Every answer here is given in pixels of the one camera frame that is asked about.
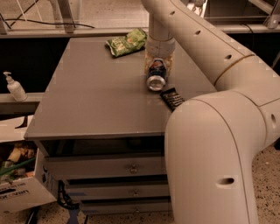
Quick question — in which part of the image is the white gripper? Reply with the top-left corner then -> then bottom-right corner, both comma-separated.
144,37 -> 175,76

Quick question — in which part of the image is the blue pepsi can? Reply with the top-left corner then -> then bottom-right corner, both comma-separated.
146,59 -> 167,91

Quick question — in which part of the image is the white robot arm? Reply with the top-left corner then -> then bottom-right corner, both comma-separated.
141,0 -> 280,224

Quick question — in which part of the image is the green chip bag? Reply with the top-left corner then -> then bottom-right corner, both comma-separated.
106,28 -> 147,57

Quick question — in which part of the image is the black snack bar wrapper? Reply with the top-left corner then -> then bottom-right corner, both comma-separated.
160,87 -> 185,111

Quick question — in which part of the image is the grey drawer cabinet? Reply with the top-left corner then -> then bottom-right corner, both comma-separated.
24,34 -> 217,216

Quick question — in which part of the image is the white pump bottle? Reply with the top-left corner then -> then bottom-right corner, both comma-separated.
3,72 -> 27,102

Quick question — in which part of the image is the bottom grey drawer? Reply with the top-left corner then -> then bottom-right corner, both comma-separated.
80,200 -> 172,214

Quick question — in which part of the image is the grey drawer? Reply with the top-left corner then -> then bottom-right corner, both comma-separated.
66,183 -> 169,200
44,156 -> 166,180
80,200 -> 172,214

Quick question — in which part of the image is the top grey drawer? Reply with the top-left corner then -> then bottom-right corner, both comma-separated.
44,156 -> 166,180

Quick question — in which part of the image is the middle grey drawer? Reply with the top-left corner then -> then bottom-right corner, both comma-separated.
66,183 -> 169,200

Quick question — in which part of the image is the grey metal railing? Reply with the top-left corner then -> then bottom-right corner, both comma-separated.
0,24 -> 280,39

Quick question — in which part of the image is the white cardboard box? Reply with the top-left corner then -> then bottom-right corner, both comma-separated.
0,115 -> 58,214

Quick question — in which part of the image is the black cable on floor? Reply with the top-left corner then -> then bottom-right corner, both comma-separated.
0,12 -> 95,30

